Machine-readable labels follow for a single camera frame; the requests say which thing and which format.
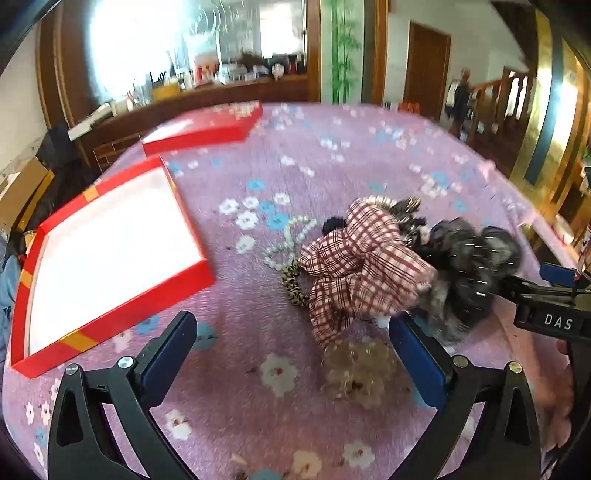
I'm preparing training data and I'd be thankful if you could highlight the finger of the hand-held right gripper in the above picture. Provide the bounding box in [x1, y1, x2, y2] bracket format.
[540, 261, 591, 292]
[495, 272, 542, 304]

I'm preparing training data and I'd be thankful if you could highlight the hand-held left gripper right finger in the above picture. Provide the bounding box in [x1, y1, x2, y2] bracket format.
[389, 314, 541, 480]

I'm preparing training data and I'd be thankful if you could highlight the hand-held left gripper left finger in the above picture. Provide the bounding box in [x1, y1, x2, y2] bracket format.
[47, 310, 199, 480]

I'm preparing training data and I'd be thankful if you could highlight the grey fluffy scrunchie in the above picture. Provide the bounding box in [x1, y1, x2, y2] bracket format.
[416, 218, 522, 344]

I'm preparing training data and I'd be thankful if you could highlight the beige sheer scrunchie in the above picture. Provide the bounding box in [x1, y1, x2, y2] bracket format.
[323, 342, 400, 407]

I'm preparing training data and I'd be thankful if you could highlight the red box with white inside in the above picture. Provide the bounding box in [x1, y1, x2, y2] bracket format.
[10, 154, 216, 380]

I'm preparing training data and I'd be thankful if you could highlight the red plaid scrunchie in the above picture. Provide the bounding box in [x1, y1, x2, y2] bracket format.
[298, 199, 438, 348]

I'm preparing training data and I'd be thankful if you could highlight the leopard print hair tie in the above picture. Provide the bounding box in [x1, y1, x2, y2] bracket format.
[280, 261, 311, 309]

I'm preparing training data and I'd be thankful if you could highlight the gold pillar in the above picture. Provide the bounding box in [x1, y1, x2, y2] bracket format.
[510, 9, 588, 195]

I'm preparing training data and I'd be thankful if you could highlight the wooden stair railing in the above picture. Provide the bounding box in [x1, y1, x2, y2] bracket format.
[462, 67, 536, 162]

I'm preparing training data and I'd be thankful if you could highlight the purple floral tablecloth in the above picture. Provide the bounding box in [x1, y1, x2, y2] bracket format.
[0, 102, 578, 480]

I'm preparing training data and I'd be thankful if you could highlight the cardboard box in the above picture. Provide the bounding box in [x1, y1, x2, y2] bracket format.
[0, 157, 55, 232]

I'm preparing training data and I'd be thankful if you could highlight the red floral box lid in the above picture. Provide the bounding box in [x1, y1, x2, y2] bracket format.
[141, 100, 264, 158]

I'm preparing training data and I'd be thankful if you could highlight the brown wooden door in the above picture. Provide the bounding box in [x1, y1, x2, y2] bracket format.
[402, 21, 452, 121]

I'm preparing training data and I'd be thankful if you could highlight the white flat box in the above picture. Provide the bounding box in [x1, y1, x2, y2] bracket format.
[68, 104, 116, 139]

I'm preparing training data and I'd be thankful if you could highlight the wooden counter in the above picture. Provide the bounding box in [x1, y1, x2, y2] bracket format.
[39, 74, 319, 167]

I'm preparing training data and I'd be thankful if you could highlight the large white pearl bracelet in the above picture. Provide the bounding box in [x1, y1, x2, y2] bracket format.
[281, 216, 319, 252]

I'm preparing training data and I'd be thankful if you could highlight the dark jacket on post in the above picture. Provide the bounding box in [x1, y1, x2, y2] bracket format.
[445, 69, 475, 134]

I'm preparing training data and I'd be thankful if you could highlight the bamboo wall painting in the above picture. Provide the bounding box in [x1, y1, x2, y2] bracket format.
[323, 0, 365, 104]

